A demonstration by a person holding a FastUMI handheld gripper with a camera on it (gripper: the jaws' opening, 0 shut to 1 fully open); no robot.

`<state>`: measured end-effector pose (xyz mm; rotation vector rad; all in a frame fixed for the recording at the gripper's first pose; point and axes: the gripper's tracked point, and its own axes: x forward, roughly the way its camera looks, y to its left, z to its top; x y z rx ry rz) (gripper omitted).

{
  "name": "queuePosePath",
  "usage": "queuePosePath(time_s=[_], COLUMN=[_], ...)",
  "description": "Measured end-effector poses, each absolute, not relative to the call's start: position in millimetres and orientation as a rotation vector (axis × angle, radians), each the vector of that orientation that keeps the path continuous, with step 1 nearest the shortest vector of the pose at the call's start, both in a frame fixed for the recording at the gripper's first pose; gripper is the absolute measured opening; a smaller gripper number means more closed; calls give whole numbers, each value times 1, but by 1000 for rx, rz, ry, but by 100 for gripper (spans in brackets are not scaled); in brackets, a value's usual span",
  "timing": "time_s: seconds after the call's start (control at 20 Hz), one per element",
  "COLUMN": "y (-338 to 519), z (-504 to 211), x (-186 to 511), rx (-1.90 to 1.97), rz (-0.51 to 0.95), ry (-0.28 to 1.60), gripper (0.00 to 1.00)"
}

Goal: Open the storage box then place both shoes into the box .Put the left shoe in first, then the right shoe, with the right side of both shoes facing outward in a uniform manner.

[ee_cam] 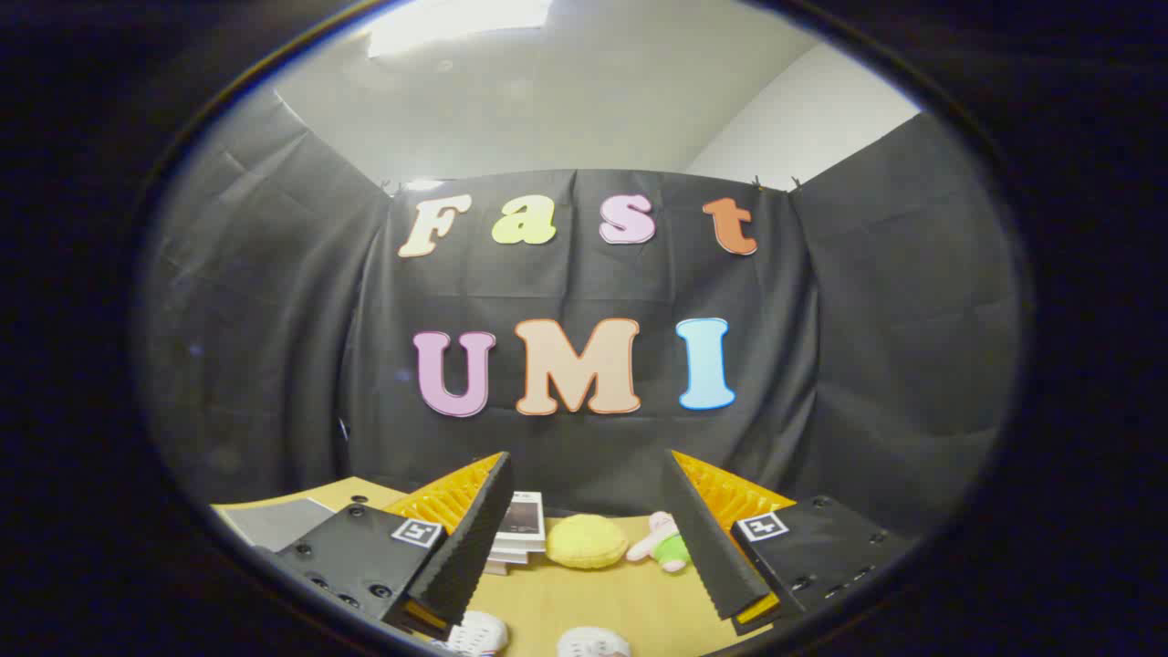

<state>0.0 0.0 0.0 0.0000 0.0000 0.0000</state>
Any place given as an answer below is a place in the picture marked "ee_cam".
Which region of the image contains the pink and green plush toy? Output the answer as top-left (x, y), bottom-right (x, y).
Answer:
top-left (626, 511), bottom-right (692, 574)

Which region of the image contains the grey fabric storage box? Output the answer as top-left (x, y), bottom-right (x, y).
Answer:
top-left (219, 497), bottom-right (337, 553)

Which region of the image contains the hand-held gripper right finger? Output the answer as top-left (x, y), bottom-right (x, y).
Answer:
top-left (662, 449), bottom-right (913, 637)

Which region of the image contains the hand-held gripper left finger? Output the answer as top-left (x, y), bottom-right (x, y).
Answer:
top-left (274, 451), bottom-right (515, 640)

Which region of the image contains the white book portrait cover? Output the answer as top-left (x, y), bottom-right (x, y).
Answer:
top-left (498, 492), bottom-right (547, 553)

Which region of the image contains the white canvas shoe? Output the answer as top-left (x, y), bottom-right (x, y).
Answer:
top-left (443, 611), bottom-right (509, 656)
top-left (557, 626), bottom-right (632, 657)

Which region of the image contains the yellow plush toy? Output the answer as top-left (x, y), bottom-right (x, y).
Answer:
top-left (546, 514), bottom-right (629, 570)

